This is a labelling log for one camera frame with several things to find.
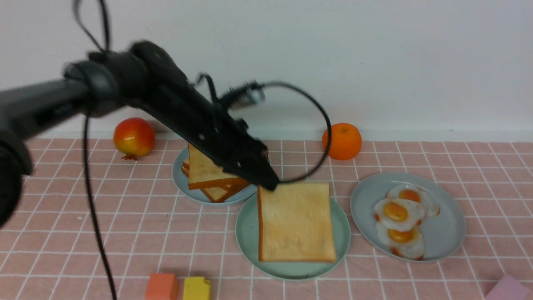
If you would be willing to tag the pink foam block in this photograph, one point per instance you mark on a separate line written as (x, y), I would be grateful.
(508, 288)

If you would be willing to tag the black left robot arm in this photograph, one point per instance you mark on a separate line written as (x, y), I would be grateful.
(144, 77)

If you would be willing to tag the orange foam block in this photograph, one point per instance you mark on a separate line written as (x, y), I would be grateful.
(162, 286)

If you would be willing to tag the toast slice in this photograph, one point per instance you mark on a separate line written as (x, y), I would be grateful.
(295, 223)
(219, 194)
(203, 173)
(185, 167)

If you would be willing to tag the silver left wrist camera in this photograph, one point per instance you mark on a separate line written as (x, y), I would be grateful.
(249, 94)

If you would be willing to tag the fried egg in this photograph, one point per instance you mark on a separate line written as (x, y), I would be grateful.
(409, 245)
(398, 214)
(418, 195)

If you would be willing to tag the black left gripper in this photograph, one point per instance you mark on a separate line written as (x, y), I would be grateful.
(207, 126)

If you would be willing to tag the yellow foam block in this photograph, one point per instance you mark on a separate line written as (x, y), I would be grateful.
(197, 288)

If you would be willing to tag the pink checkered tablecloth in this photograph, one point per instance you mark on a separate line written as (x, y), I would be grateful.
(48, 248)

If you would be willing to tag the teal green centre plate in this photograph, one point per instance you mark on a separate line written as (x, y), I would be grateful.
(247, 236)

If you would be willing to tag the light blue bread plate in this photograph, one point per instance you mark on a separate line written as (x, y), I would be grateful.
(181, 181)

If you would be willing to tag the grey blue egg plate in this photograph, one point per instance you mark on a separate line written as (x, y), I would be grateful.
(443, 235)

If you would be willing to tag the red yellow pomegranate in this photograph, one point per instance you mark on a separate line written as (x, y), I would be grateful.
(134, 137)

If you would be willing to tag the orange mandarin fruit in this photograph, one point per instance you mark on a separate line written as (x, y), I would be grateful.
(346, 142)

